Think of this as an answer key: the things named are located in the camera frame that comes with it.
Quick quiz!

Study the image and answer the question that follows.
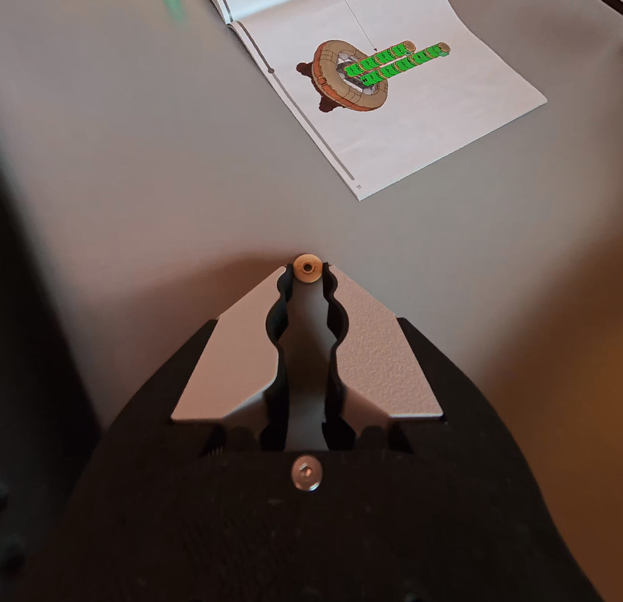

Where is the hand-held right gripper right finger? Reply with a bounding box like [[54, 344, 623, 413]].
[[321, 264, 445, 451]]

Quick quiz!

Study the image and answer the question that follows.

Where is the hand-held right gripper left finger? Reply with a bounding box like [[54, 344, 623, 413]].
[[170, 265, 298, 452]]

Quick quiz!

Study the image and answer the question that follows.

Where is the tan round brick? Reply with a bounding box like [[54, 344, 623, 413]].
[[293, 254, 322, 284]]

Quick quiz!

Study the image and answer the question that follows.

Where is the grey desk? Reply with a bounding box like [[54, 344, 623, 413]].
[[0, 0, 623, 515]]

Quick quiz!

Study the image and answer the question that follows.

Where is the white instruction booklet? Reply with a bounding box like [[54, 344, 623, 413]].
[[195, 0, 548, 201]]

